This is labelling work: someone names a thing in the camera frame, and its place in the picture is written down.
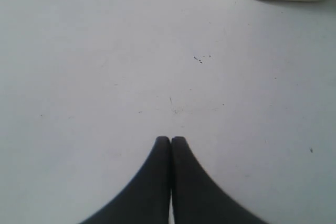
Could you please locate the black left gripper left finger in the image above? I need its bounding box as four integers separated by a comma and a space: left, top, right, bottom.
83, 136, 171, 224

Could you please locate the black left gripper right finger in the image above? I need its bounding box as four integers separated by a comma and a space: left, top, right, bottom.
171, 136, 265, 223

